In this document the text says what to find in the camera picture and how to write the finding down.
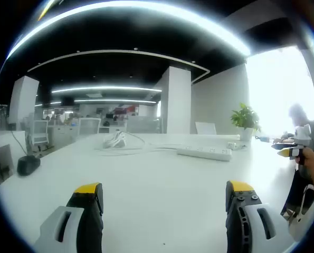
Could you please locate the small white pillar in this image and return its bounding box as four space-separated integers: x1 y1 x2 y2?
8 75 40 131

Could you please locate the white frame chair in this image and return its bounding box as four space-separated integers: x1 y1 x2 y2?
280 183 314 225

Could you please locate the thin white ceiling track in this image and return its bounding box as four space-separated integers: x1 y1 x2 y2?
26 49 211 85

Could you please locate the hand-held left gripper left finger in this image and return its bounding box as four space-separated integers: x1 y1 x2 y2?
32 182 105 253

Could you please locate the wide curved ceiling light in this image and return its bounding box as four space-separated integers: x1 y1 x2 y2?
6 2 251 60

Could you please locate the large white pillar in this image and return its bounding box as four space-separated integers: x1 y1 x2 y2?
160 65 192 135

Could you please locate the potted green plant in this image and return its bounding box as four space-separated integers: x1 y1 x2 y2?
230 102 262 142

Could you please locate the short linear ceiling light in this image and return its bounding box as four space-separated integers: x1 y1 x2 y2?
74 98 158 104

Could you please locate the translucent white panel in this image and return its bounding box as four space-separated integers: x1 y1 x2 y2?
127 117 162 134

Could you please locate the white mesh office chair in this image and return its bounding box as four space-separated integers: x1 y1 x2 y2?
78 117 102 136
31 120 50 146

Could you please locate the long linear ceiling light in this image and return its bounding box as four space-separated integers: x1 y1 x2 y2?
51 86 163 94

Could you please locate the white power strip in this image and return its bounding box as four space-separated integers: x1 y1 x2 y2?
176 145 233 162

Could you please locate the black rounded device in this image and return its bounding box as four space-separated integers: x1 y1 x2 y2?
16 155 42 177

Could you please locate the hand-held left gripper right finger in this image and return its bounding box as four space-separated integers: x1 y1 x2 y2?
225 180 296 253

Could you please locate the white desk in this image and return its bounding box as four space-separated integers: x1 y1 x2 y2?
0 131 305 253

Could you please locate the white power strip cable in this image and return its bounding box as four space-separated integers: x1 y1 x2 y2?
94 131 184 157

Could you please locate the person's right hand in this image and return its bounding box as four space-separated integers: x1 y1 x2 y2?
302 147 314 177

